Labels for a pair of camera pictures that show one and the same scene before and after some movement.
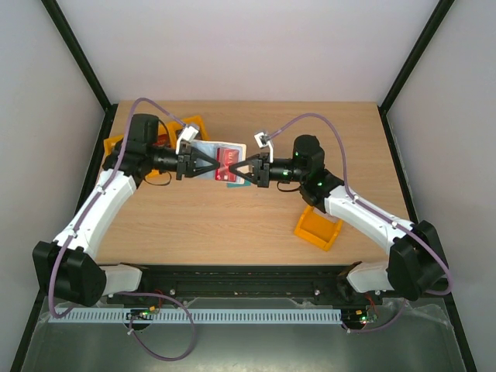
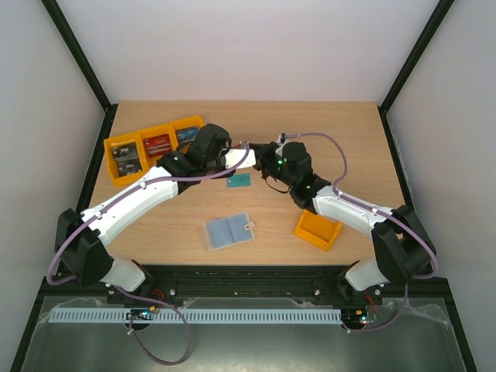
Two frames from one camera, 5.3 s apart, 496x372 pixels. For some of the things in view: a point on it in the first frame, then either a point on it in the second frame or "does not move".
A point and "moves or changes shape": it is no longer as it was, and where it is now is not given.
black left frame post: [83, 67] does not move
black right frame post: [442, 12] does not move
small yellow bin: [318, 228] does not move
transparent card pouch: [208, 149] moves or changes shape
